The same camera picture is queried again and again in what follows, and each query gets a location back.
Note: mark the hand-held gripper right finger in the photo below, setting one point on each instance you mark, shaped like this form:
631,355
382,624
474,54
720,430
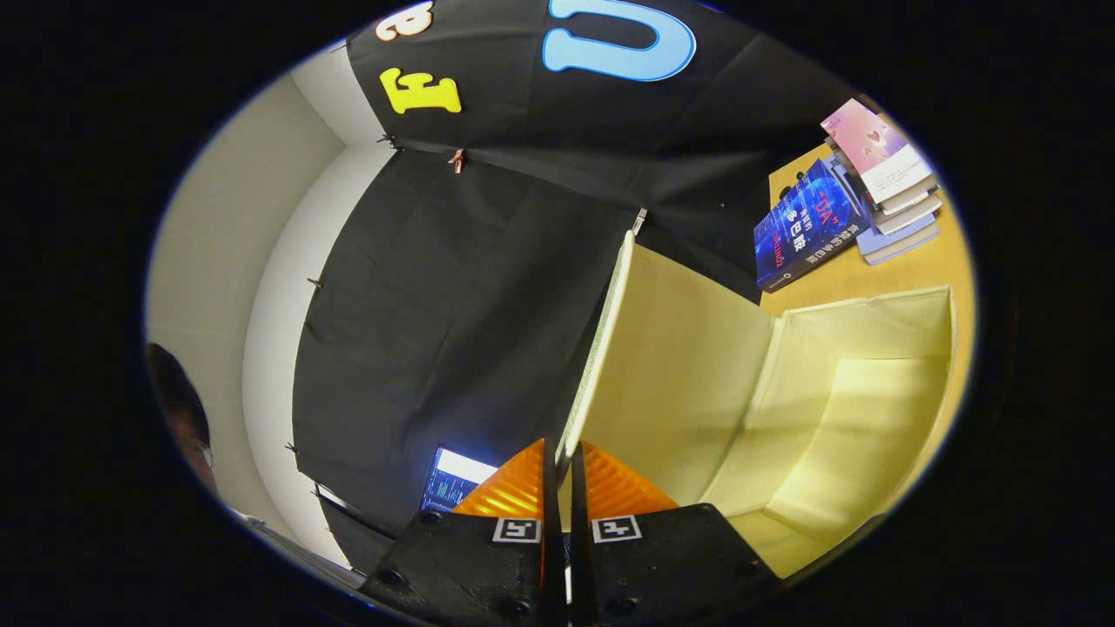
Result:
582,540

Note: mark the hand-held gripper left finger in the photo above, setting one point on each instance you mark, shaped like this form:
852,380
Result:
554,540

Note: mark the beige fabric storage box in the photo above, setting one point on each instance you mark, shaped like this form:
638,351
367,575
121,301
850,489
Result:
679,366

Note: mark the laptop screen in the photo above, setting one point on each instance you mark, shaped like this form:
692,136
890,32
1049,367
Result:
453,483

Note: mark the white clip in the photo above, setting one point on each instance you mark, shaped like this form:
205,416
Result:
638,221

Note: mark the dark blue book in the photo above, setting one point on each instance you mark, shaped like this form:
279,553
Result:
806,222

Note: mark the wooden clothes peg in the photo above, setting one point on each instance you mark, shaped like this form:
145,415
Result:
456,160

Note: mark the person's head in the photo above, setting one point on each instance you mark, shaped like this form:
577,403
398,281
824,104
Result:
179,401

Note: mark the light blue book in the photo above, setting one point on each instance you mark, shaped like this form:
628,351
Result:
897,244

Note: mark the grey book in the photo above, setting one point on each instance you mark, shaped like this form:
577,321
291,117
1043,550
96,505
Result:
913,212

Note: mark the pink cover book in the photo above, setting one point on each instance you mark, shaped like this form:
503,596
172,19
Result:
871,148

